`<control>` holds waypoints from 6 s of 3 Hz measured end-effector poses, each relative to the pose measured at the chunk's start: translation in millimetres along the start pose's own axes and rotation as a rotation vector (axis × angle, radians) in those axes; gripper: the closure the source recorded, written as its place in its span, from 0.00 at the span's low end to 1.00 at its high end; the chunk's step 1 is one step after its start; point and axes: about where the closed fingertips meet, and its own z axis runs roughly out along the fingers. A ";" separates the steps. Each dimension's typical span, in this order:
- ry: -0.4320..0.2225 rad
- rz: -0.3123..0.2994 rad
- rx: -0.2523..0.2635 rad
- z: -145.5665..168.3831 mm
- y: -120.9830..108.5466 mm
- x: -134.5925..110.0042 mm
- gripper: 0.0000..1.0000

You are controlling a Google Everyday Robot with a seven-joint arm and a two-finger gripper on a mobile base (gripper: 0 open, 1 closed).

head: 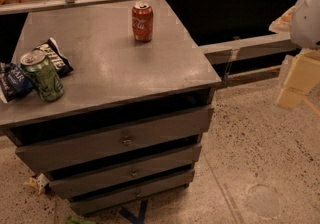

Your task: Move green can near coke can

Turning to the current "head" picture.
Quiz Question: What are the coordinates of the top grey drawer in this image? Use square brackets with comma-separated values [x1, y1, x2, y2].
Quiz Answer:
[16, 106, 213, 173]

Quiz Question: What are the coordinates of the green floor object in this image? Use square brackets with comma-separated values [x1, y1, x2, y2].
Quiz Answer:
[65, 216, 97, 224]

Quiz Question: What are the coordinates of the red coke can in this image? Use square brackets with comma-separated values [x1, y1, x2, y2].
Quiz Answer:
[132, 1, 153, 42]

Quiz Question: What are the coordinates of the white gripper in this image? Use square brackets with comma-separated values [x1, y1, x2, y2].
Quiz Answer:
[269, 0, 320, 110]

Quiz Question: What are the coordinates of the middle grey drawer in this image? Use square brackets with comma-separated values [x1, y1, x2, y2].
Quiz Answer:
[50, 143, 201, 199]

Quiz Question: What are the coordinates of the grey drawer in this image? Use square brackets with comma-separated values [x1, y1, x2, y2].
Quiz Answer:
[70, 169, 195, 215]
[50, 143, 201, 199]
[16, 106, 213, 173]

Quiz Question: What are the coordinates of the crumpled paper scrap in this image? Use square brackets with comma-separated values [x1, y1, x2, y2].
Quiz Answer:
[24, 173, 49, 195]

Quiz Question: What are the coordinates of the grey drawer cabinet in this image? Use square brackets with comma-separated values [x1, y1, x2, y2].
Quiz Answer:
[0, 0, 219, 204]

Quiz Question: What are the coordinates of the bottom grey drawer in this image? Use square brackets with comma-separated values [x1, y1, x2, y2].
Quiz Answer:
[70, 169, 195, 215]

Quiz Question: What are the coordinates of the green soda can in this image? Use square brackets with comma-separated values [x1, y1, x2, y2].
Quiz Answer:
[20, 50, 64, 102]

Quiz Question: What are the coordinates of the blue chip bag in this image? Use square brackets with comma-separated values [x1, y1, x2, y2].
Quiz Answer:
[0, 38, 73, 103]

